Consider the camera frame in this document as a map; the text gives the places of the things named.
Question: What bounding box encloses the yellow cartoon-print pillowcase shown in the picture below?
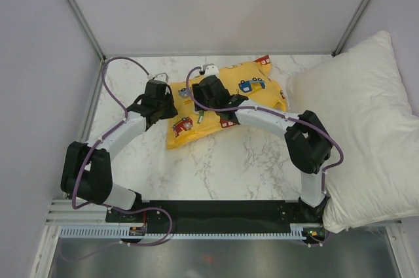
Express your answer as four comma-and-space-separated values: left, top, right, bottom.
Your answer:
166, 55, 287, 149

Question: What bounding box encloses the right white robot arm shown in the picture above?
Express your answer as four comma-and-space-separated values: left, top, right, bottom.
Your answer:
192, 75, 332, 222

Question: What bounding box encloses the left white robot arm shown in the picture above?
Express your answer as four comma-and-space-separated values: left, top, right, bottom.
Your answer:
60, 80, 177, 222

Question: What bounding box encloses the large white pillow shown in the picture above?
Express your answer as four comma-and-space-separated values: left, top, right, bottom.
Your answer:
286, 31, 418, 233

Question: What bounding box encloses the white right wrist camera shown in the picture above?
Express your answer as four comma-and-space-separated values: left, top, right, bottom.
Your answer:
198, 63, 219, 77

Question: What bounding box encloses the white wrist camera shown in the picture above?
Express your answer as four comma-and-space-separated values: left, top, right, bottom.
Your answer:
147, 72, 169, 83
198, 63, 219, 77

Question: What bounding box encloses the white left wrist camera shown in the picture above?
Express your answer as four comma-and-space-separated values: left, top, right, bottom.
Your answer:
147, 72, 169, 83

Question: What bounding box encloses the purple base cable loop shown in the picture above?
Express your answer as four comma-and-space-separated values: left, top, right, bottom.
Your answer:
119, 207, 173, 247

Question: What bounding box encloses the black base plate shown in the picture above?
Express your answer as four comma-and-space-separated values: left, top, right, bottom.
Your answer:
139, 199, 320, 235

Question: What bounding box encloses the left aluminium frame post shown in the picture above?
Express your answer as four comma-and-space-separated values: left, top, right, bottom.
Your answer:
65, 0, 106, 61

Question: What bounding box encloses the aluminium frame post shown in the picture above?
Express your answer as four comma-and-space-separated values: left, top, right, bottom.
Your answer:
331, 0, 372, 57
65, 0, 106, 61

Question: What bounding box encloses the white slotted cable duct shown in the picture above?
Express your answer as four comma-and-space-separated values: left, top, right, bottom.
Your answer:
60, 224, 324, 240

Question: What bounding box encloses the right aluminium frame post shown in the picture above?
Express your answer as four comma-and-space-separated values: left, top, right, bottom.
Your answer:
331, 0, 372, 57

